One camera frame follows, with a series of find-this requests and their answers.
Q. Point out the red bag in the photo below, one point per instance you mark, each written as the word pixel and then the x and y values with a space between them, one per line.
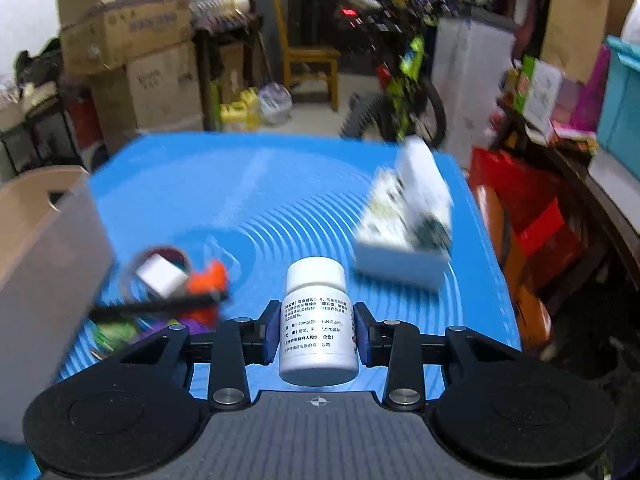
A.
pixel 520 195

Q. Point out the pack of clear plastic bottles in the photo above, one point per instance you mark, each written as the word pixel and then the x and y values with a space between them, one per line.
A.
pixel 220 2

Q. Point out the yellow plastic jugs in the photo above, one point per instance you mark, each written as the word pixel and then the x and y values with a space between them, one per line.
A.
pixel 240 110

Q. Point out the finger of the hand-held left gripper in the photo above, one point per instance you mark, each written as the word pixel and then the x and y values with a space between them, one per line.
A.
pixel 160 305

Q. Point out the black metal rack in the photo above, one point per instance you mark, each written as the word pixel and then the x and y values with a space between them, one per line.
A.
pixel 45 130

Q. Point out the black bag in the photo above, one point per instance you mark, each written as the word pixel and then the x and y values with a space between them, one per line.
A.
pixel 37 62

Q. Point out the tall cardboard box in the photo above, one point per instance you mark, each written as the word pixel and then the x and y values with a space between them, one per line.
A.
pixel 575 15

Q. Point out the teal storage box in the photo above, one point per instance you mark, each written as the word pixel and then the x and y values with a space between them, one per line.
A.
pixel 622 100

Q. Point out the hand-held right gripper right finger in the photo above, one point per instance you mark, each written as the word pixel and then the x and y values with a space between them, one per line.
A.
pixel 361 340

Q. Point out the green and black bicycle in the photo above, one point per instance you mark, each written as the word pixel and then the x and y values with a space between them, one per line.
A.
pixel 410 80

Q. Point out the small white printed box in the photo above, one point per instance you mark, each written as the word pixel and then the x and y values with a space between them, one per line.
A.
pixel 425 185

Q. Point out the dark cabinet with red light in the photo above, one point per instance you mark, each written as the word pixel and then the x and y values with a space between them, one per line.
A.
pixel 320 5

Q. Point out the white chest freezer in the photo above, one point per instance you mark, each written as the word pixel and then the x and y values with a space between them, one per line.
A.
pixel 470 90

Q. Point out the pink box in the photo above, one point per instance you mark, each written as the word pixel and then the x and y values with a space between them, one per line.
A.
pixel 585 95

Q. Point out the orange bag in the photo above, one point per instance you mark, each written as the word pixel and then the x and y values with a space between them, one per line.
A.
pixel 525 300

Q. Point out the dark side table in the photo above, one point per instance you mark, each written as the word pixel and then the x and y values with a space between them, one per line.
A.
pixel 205 60

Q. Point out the translucent plastic bag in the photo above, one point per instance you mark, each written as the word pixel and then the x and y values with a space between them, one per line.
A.
pixel 276 102

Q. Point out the beige plastic bin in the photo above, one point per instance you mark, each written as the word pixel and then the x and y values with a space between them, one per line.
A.
pixel 50 285

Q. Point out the white pill bottle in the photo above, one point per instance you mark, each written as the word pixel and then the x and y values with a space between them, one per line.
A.
pixel 317 320

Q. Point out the purple and green toy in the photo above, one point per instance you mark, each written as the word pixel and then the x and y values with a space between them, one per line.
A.
pixel 185 325

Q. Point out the clear tape roll red core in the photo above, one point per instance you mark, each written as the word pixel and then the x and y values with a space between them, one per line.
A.
pixel 132 270

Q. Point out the open cardboard box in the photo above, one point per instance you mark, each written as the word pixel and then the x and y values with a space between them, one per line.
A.
pixel 125 25

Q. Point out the small white block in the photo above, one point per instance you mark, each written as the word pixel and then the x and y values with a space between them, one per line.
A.
pixel 160 275

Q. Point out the orange plastic toy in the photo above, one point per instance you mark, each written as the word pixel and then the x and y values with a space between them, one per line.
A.
pixel 207 277

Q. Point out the green and white carton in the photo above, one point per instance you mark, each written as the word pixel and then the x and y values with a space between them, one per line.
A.
pixel 540 90

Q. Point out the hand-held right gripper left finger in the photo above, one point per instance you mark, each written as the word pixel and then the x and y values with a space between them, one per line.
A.
pixel 272 335

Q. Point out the wooden chair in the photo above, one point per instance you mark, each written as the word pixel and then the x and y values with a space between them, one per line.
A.
pixel 310 57

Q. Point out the flat white printed box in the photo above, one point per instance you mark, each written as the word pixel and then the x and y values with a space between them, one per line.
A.
pixel 395 265

